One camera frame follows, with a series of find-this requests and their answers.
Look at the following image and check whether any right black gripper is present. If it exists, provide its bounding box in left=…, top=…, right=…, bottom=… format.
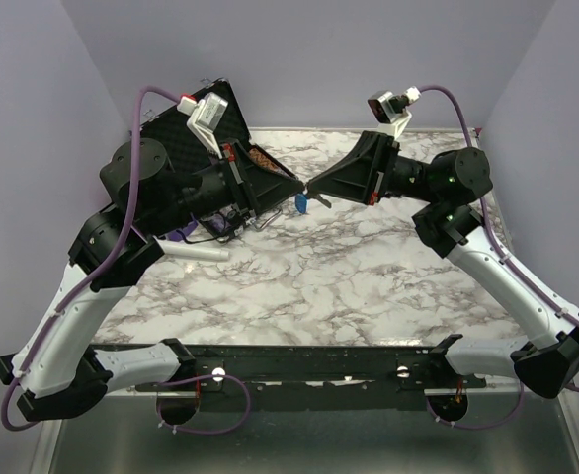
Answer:
left=307, top=132, right=443, bottom=207

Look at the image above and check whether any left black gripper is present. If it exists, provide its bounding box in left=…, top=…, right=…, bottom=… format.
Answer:
left=150, top=136, right=307, bottom=235

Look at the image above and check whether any blue key fob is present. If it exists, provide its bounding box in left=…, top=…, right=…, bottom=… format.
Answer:
left=294, top=194, right=308, bottom=215

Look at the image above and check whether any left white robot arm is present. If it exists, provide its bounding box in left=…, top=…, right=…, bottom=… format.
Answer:
left=0, top=138, right=303, bottom=425

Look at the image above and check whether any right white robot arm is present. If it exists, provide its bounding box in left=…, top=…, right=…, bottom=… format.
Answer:
left=306, top=131, right=579, bottom=399

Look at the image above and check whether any black poker chip case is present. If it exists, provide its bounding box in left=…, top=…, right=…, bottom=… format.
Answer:
left=139, top=79, right=303, bottom=243

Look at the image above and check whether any purple metronome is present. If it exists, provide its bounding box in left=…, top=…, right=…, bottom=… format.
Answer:
left=163, top=221, right=198, bottom=242

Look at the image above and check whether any white microphone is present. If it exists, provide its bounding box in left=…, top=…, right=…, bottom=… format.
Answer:
left=158, top=240, right=230, bottom=262

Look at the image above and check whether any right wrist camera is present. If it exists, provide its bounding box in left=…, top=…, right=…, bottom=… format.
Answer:
left=368, top=87, right=421, bottom=141

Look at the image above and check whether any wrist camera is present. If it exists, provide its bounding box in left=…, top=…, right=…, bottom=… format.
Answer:
left=368, top=87, right=421, bottom=141
left=177, top=92, right=228, bottom=158

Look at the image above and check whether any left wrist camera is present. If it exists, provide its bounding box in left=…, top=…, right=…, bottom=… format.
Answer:
left=177, top=92, right=228, bottom=158

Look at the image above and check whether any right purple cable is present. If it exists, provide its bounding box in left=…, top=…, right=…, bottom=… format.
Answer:
left=415, top=84, right=579, bottom=431

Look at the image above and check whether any purple cable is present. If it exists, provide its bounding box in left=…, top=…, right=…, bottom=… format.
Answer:
left=0, top=85, right=252, bottom=436
left=415, top=84, right=579, bottom=431

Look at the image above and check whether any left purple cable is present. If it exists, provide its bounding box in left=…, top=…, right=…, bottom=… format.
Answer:
left=0, top=85, right=252, bottom=436

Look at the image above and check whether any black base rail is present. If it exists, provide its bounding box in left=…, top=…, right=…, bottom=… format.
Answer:
left=121, top=337, right=518, bottom=414

